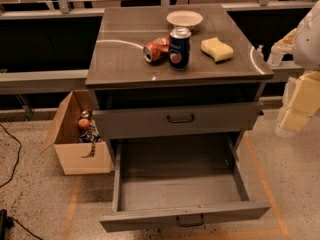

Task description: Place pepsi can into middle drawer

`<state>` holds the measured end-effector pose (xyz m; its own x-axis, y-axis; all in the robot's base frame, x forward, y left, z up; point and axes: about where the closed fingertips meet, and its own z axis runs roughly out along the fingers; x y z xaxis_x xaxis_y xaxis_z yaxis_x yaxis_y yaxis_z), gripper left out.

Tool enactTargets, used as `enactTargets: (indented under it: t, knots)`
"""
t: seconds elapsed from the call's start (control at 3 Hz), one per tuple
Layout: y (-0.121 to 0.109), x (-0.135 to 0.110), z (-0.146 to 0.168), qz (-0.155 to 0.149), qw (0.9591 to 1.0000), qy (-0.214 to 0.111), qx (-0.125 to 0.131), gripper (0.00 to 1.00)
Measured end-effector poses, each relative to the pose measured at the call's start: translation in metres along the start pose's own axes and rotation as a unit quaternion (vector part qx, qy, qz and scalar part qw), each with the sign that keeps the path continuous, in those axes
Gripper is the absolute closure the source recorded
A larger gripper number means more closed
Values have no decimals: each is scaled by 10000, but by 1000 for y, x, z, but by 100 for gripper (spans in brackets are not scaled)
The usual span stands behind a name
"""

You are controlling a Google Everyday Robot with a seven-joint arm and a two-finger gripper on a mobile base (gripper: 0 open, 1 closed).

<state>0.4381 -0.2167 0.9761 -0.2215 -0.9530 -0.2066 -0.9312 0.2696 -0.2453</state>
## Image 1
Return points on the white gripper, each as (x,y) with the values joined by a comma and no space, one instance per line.
(308,42)

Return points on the blue pepsi can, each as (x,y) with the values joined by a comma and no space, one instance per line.
(179,48)

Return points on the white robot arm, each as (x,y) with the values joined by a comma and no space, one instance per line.
(306,50)

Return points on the grey drawer cabinet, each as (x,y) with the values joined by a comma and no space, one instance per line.
(182,80)

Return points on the upper grey drawer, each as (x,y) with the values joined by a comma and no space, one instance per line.
(172,121)

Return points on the crushed orange soda can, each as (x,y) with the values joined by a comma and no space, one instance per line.
(156,49)

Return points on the open middle drawer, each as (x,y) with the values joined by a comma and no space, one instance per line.
(183,181)

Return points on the yellow sponge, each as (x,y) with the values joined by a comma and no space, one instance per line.
(216,49)

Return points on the white bowl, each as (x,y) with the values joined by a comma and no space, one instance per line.
(182,18)

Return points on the cardboard box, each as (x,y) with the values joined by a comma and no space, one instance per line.
(64,134)

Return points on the red apple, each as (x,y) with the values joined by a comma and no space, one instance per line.
(83,123)

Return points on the black device on floor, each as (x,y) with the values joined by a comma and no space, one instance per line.
(6,222)

